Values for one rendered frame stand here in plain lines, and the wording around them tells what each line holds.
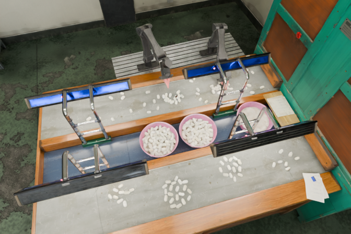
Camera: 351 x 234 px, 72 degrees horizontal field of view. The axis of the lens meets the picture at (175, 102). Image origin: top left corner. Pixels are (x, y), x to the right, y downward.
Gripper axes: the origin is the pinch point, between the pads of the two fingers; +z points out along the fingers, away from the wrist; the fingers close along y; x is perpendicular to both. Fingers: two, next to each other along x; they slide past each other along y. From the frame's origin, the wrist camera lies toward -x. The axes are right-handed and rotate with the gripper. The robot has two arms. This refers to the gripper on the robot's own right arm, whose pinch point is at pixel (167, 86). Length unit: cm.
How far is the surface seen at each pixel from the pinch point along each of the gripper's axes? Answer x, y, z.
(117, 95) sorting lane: 10.5, -38.7, -0.8
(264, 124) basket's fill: -22, 62, 39
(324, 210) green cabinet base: -39, 89, 106
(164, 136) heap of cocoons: -17.9, -11.7, 32.6
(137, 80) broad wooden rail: 14.3, -21.3, -9.1
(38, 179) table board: -24, -95, 40
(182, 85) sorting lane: 8.6, 12.6, 1.5
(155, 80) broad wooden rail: 12.4, -7.4, -6.5
